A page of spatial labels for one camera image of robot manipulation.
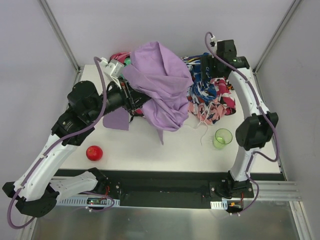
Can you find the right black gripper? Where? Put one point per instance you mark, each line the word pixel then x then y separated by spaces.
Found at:
pixel 206 67

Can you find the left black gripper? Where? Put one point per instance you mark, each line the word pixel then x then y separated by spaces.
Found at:
pixel 130 97

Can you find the blue white patterned cloth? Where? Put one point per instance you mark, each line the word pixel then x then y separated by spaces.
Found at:
pixel 201 90

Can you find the lavender purple cloth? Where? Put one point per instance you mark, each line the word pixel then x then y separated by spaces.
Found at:
pixel 156 71

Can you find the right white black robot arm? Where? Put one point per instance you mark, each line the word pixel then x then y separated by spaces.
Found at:
pixel 259 125

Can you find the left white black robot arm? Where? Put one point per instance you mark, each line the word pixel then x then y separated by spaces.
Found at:
pixel 35 194

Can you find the green white tie-dye cloth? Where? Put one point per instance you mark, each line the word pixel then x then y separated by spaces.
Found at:
pixel 127 61

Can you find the magenta black white camo cloth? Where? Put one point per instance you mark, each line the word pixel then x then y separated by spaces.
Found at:
pixel 223 89

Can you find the pink navy patterned cloth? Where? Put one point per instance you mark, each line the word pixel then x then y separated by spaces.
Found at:
pixel 207 113

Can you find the red apple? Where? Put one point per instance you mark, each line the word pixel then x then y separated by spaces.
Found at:
pixel 94 153

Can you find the green transparent plastic cup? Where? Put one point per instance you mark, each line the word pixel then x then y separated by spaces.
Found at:
pixel 222 138

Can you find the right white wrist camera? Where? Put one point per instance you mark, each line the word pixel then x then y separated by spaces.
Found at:
pixel 213 41

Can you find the left white orange wrist camera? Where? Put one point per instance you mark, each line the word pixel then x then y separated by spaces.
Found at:
pixel 112 69

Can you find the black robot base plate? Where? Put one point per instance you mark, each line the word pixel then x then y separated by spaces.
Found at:
pixel 182 190

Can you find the right aluminium frame post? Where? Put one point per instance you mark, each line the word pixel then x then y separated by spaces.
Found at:
pixel 293 7

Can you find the aluminium frame post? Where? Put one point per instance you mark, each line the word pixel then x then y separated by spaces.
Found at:
pixel 59 34
pixel 293 7

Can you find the left aluminium frame post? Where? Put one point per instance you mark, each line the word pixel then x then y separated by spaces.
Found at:
pixel 59 34

